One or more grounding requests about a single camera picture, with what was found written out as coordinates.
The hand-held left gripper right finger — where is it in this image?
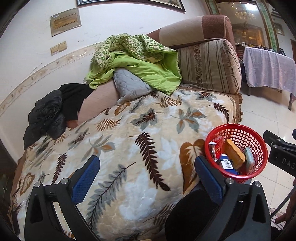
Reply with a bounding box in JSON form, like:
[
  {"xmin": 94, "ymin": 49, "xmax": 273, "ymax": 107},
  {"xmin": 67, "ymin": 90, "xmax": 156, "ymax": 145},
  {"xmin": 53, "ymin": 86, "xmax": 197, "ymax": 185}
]
[{"xmin": 194, "ymin": 156, "xmax": 271, "ymax": 241}]

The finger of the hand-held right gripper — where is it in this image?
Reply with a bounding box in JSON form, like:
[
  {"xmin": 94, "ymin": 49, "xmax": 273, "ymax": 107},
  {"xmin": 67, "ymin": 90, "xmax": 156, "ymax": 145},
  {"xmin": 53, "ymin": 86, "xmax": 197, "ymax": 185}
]
[{"xmin": 263, "ymin": 130, "xmax": 291, "ymax": 148}]

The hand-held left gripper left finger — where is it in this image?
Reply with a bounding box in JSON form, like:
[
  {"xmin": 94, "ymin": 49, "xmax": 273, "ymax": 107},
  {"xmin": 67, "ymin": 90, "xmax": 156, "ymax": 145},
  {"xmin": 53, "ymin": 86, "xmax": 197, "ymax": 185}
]
[{"xmin": 24, "ymin": 155, "xmax": 101, "ymax": 241}]

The red plastic mesh basket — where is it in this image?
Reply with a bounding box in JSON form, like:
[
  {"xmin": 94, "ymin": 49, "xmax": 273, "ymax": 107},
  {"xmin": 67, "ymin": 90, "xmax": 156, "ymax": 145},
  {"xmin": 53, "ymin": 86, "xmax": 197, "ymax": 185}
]
[{"xmin": 204, "ymin": 124, "xmax": 269, "ymax": 184}]

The white blue cardboard box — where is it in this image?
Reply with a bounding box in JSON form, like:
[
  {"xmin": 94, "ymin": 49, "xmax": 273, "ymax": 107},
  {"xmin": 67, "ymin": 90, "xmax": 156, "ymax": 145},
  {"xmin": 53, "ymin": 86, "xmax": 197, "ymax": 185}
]
[{"xmin": 218, "ymin": 154, "xmax": 240, "ymax": 174}]

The teal tissue packet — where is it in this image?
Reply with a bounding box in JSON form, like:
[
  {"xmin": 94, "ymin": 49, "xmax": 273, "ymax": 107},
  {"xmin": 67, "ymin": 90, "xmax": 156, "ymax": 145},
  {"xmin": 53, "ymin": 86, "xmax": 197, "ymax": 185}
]
[{"xmin": 245, "ymin": 147, "xmax": 255, "ymax": 174}]

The red wrapper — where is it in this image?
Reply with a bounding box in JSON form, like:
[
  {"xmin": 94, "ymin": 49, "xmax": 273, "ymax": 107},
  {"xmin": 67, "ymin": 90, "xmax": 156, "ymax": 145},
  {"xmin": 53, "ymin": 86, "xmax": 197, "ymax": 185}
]
[{"xmin": 209, "ymin": 136, "xmax": 224, "ymax": 160}]

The orange cardboard box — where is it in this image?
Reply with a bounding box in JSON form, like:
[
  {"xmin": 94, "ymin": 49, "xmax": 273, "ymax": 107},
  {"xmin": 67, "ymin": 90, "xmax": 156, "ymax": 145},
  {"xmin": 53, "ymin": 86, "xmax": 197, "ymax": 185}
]
[{"xmin": 223, "ymin": 138, "xmax": 246, "ymax": 168}]

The person's right hand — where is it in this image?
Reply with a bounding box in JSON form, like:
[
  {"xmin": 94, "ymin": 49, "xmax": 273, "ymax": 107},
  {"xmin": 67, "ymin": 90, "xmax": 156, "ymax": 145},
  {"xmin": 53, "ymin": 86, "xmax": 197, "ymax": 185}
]
[{"xmin": 275, "ymin": 202, "xmax": 296, "ymax": 234}]

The person's dark trouser leg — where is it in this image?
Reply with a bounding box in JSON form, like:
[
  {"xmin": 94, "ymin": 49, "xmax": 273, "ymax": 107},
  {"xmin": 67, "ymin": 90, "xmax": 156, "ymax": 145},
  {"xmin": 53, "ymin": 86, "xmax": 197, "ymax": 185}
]
[{"xmin": 165, "ymin": 188, "xmax": 222, "ymax": 241}]

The leaf print fleece blanket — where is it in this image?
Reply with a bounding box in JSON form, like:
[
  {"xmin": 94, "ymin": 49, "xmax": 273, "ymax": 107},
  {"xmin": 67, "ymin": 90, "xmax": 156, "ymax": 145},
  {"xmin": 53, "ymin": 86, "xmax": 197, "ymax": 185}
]
[{"xmin": 9, "ymin": 89, "xmax": 234, "ymax": 241}]

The lilac cloth covered table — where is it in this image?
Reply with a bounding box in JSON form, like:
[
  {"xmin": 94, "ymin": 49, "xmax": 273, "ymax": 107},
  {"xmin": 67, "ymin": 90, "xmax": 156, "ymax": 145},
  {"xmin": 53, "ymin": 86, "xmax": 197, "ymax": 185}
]
[{"xmin": 242, "ymin": 46, "xmax": 296, "ymax": 110}]

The black puffer jacket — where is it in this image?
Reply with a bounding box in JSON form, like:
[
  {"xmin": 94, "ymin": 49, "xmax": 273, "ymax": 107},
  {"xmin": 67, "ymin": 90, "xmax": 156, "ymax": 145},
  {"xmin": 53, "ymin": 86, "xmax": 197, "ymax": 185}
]
[{"xmin": 23, "ymin": 90, "xmax": 66, "ymax": 151}]

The black cloth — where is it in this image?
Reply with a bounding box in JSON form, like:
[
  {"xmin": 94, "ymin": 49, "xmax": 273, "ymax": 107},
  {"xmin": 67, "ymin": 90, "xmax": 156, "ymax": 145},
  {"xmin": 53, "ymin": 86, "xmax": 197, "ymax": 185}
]
[{"xmin": 59, "ymin": 83, "xmax": 93, "ymax": 122}]

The striped sofa bolster cushion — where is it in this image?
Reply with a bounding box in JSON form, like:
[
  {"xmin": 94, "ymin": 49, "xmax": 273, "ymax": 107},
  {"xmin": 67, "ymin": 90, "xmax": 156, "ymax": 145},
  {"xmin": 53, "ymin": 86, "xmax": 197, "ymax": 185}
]
[{"xmin": 177, "ymin": 39, "xmax": 242, "ymax": 95}]

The grey quilted pillow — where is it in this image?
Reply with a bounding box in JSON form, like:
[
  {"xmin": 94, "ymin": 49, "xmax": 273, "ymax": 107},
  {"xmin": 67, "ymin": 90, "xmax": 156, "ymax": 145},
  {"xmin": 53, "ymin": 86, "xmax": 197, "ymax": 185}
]
[{"xmin": 113, "ymin": 68, "xmax": 152, "ymax": 106}]

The green patterned quilt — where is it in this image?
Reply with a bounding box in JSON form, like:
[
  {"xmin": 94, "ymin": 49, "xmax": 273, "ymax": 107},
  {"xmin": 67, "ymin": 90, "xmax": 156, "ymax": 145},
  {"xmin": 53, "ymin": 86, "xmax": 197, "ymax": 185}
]
[{"xmin": 84, "ymin": 34, "xmax": 183, "ymax": 96}]

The gold chandelier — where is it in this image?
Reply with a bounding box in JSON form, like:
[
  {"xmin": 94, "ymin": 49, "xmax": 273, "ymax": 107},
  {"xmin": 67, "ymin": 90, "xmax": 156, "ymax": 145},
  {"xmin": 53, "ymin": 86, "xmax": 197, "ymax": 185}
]
[{"xmin": 235, "ymin": 10, "xmax": 256, "ymax": 22}]

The brown fabric sofa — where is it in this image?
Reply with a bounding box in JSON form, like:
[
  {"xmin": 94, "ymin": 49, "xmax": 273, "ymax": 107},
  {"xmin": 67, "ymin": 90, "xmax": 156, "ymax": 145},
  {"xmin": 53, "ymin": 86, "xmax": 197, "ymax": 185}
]
[{"xmin": 65, "ymin": 14, "xmax": 244, "ymax": 130}]

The black cable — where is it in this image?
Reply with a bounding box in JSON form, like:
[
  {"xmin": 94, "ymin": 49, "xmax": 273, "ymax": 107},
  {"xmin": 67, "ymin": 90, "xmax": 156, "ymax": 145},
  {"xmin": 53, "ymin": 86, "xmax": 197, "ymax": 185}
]
[{"xmin": 269, "ymin": 185, "xmax": 296, "ymax": 219}]

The ornate doorway frame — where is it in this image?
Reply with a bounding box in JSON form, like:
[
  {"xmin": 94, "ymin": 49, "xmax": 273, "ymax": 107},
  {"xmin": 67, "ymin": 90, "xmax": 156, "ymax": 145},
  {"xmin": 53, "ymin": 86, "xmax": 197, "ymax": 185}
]
[{"xmin": 205, "ymin": 0, "xmax": 281, "ymax": 52}]

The metal wall plaque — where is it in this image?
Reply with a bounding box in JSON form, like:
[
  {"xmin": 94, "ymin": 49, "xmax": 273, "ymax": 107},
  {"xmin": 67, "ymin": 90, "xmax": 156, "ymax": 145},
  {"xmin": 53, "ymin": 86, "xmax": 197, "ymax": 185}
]
[{"xmin": 50, "ymin": 8, "xmax": 82, "ymax": 37}]

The framed wall painting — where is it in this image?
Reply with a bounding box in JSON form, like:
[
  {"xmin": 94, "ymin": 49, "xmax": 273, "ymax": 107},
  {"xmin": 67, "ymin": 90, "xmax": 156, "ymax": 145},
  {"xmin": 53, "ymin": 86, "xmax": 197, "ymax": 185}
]
[{"xmin": 77, "ymin": 0, "xmax": 186, "ymax": 13}]

